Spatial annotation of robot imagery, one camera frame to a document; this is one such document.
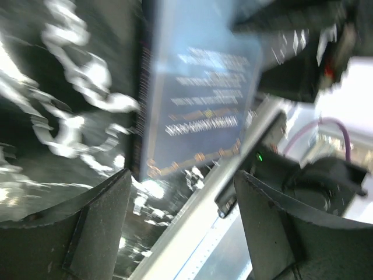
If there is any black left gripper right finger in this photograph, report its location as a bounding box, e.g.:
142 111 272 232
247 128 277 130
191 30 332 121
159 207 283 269
234 171 372 279

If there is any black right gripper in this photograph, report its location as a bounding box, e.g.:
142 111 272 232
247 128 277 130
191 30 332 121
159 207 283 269
232 1 372 102

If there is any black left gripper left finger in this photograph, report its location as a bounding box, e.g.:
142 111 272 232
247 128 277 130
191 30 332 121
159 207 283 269
1 169 132 279

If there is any dark blue book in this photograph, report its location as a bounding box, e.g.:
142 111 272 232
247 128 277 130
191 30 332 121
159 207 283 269
131 1 263 181

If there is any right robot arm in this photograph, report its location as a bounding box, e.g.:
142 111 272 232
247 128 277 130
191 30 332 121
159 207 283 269
233 1 372 215

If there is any aluminium rail frame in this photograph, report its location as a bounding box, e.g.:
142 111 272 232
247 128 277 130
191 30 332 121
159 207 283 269
130 97 291 279

